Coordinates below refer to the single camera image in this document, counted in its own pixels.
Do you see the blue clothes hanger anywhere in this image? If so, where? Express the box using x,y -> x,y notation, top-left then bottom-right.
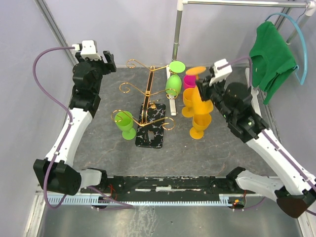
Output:
265,12 -> 308,85

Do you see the silver clothes rail stand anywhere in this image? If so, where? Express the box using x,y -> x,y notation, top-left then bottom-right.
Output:
165,0 -> 316,117

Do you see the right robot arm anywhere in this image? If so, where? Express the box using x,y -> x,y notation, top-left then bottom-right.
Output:
196,76 -> 316,218

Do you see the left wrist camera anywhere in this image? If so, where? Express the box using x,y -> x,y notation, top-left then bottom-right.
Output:
72,40 -> 102,61

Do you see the green wine glass front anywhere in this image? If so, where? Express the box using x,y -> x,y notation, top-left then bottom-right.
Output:
115,111 -> 136,140

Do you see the green wine glass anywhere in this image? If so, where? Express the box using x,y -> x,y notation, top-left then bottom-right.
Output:
115,111 -> 136,140
165,61 -> 186,98

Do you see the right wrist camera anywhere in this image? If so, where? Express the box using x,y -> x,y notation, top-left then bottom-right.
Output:
213,59 -> 233,83

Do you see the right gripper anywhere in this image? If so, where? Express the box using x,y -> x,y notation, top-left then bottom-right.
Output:
195,74 -> 234,121

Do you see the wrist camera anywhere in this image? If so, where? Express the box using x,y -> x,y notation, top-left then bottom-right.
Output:
72,40 -> 102,61
213,59 -> 233,83

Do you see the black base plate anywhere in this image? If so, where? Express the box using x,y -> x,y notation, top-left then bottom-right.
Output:
95,176 -> 244,202

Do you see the orange wine glass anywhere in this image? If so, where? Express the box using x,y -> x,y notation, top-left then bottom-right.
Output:
186,66 -> 213,115
190,114 -> 212,140
181,88 -> 194,118

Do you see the green cloth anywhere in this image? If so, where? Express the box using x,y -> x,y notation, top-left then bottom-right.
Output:
249,21 -> 297,105

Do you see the pink plastic cup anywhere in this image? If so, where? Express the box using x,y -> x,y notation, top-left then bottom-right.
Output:
183,75 -> 196,90

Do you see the orange wine glass front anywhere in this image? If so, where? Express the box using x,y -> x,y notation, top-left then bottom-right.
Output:
190,114 -> 212,140

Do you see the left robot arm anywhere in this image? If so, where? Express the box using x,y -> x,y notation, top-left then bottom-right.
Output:
33,51 -> 117,196

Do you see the gold wine glass rack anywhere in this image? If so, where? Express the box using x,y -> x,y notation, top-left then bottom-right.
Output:
111,59 -> 178,149

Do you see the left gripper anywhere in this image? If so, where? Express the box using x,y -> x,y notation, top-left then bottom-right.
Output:
77,51 -> 117,94

